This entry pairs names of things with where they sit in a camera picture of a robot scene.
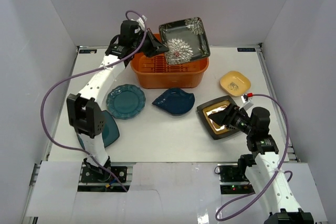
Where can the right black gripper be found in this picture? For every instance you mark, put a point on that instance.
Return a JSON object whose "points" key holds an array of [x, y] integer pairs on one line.
{"points": [[223, 116]]}

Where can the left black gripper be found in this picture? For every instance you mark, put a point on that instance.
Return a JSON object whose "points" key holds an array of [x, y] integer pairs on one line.
{"points": [[148, 42]]}

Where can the black amber square plate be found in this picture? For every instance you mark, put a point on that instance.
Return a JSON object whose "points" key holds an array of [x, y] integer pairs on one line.
{"points": [[214, 130]]}

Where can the black floral square plate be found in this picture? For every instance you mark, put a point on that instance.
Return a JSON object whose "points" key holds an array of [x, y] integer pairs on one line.
{"points": [[186, 40]]}

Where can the blue leaf-shaped dish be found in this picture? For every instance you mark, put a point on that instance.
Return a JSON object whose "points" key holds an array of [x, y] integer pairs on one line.
{"points": [[175, 101]]}

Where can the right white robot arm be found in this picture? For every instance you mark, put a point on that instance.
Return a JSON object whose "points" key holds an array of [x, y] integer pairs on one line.
{"points": [[262, 167]]}

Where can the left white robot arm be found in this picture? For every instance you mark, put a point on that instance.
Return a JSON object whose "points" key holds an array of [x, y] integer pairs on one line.
{"points": [[84, 108]]}

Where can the orange plastic bin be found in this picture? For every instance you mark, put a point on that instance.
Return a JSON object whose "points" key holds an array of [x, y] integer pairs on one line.
{"points": [[155, 73]]}

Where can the small yellow square dish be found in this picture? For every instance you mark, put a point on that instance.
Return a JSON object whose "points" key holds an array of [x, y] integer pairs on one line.
{"points": [[235, 83]]}

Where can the teal scalloped round plate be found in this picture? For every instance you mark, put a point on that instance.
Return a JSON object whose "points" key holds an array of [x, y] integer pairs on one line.
{"points": [[125, 101]]}

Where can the right blue corner label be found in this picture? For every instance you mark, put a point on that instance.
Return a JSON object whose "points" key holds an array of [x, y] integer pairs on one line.
{"points": [[246, 49]]}

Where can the blue corner label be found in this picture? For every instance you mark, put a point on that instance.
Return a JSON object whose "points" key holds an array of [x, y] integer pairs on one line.
{"points": [[87, 51], [246, 49]]}

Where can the left blue corner label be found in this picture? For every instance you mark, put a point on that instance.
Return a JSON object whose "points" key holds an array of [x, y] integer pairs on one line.
{"points": [[87, 51]]}

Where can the teal square plate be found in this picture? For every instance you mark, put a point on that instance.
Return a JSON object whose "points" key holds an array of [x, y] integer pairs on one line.
{"points": [[109, 132]]}

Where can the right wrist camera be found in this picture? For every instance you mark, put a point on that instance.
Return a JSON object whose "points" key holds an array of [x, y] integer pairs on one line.
{"points": [[247, 101]]}

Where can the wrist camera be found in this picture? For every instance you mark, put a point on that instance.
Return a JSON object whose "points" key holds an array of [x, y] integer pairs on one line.
{"points": [[141, 24], [247, 101]]}

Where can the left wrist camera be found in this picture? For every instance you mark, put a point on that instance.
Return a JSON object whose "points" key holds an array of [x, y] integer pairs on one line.
{"points": [[141, 24]]}

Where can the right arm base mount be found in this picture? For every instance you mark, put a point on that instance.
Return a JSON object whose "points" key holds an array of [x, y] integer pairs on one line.
{"points": [[232, 181]]}

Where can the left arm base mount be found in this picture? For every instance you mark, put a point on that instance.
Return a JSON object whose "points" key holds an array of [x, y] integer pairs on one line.
{"points": [[90, 183]]}

